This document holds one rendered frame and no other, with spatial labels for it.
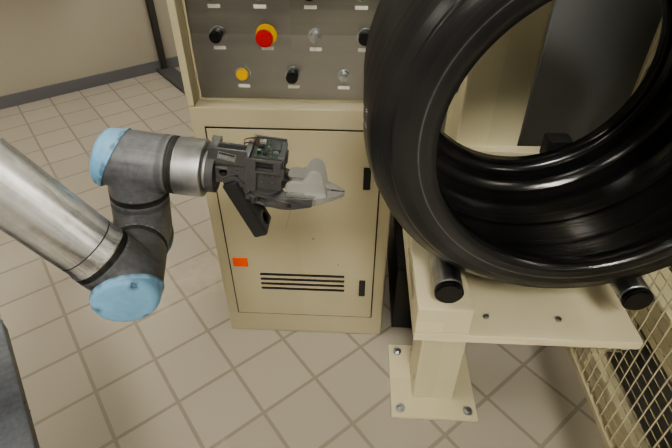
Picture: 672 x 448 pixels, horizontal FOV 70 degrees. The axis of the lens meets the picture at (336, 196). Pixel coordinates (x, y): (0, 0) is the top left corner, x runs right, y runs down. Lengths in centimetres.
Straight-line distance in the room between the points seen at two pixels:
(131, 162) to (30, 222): 16
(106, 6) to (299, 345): 289
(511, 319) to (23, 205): 73
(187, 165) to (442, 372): 110
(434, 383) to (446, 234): 102
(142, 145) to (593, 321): 78
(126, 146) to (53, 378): 132
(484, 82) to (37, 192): 75
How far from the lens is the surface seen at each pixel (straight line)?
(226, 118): 131
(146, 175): 75
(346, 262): 156
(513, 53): 97
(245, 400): 171
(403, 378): 173
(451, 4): 53
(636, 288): 85
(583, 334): 91
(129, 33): 403
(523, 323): 89
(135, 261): 72
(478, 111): 100
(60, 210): 68
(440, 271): 77
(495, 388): 179
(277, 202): 72
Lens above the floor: 145
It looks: 36 degrees down
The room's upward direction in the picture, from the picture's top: straight up
